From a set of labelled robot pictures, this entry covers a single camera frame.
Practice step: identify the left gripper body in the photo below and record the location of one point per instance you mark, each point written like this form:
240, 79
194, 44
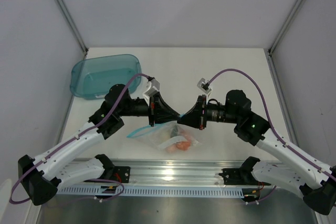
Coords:
139, 107

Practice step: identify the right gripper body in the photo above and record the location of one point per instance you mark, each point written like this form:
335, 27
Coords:
217, 113

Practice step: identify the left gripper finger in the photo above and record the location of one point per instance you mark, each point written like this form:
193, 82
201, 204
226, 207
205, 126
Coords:
161, 118
162, 108

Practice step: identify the clear zip top bag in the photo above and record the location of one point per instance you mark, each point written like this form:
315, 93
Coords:
151, 135

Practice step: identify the white toy egg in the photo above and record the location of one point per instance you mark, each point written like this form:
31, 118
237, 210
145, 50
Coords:
165, 136

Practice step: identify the green toy pepper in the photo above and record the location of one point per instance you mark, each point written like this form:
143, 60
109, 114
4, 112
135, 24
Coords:
175, 131

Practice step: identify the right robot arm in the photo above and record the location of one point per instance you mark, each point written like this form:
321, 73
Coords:
307, 177

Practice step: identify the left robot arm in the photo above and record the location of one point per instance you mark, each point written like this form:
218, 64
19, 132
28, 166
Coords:
43, 175

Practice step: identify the teal plastic tub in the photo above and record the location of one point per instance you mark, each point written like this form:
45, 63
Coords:
92, 78

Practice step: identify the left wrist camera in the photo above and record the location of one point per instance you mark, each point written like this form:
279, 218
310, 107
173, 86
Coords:
152, 87

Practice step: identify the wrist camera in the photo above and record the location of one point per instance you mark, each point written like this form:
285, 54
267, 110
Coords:
204, 87
152, 87

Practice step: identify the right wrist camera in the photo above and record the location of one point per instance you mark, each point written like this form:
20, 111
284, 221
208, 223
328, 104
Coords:
204, 87

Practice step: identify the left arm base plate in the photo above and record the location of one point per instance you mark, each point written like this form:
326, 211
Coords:
118, 173

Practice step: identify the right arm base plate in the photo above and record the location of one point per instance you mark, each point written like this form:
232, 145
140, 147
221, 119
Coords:
239, 176

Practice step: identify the slotted cable duct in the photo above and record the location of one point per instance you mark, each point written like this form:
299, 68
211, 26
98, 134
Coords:
153, 191

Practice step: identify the left frame post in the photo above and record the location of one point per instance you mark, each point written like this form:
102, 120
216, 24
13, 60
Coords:
71, 24

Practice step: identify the frame post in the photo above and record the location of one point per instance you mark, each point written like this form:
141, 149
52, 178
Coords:
71, 24
291, 16

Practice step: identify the right frame post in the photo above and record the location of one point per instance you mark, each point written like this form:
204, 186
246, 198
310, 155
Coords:
291, 16

